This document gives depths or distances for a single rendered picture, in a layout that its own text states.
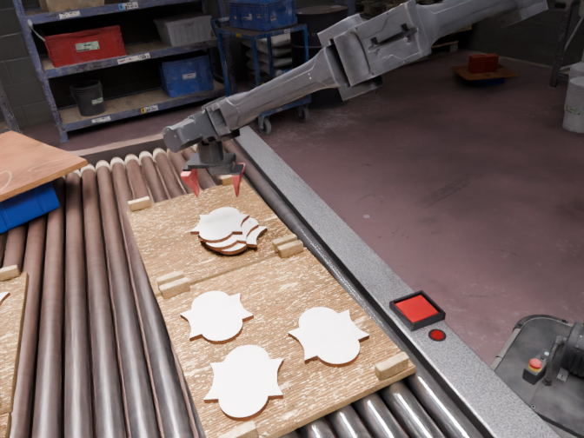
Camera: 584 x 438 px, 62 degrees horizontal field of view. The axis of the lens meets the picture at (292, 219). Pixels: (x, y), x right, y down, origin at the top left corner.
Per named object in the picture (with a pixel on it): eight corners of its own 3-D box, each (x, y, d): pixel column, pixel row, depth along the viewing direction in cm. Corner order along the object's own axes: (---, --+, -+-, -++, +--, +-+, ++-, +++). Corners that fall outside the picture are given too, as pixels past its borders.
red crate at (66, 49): (118, 49, 494) (110, 19, 480) (127, 56, 460) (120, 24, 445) (49, 61, 470) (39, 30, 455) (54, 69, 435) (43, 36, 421)
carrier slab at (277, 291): (305, 251, 113) (305, 246, 113) (415, 373, 81) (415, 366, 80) (157, 302, 102) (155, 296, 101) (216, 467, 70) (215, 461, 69)
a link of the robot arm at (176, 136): (244, 133, 103) (228, 95, 101) (202, 152, 96) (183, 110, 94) (214, 144, 112) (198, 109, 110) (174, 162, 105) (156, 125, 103)
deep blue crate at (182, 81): (205, 81, 550) (199, 48, 531) (215, 89, 517) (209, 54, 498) (161, 90, 534) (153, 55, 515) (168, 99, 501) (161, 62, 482)
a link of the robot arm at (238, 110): (392, 80, 74) (368, 10, 72) (371, 90, 71) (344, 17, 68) (237, 138, 107) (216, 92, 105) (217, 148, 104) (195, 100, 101)
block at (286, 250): (301, 248, 112) (300, 238, 111) (304, 251, 111) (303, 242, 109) (277, 255, 110) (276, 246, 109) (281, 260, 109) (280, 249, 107)
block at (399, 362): (403, 361, 81) (403, 349, 80) (409, 368, 80) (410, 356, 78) (373, 374, 79) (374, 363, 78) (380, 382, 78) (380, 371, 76)
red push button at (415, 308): (420, 299, 97) (421, 294, 96) (439, 318, 92) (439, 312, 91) (394, 308, 95) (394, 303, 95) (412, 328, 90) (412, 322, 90)
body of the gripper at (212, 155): (231, 171, 109) (227, 141, 105) (188, 172, 111) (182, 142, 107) (236, 159, 115) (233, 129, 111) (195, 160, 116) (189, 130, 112)
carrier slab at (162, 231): (243, 183, 147) (243, 178, 146) (303, 249, 114) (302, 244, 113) (127, 215, 135) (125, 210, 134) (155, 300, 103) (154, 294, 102)
